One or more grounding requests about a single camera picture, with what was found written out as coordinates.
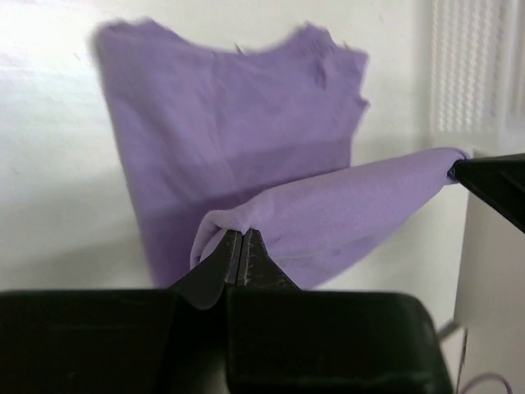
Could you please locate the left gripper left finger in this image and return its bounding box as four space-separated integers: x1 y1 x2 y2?
1 231 241 393

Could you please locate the lavender garment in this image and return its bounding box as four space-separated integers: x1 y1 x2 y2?
95 21 467 288

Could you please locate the white plastic basket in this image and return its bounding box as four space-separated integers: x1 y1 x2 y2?
430 1 524 136

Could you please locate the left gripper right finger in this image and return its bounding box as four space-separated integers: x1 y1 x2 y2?
225 227 456 394

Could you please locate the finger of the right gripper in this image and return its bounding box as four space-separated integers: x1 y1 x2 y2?
449 153 525 232

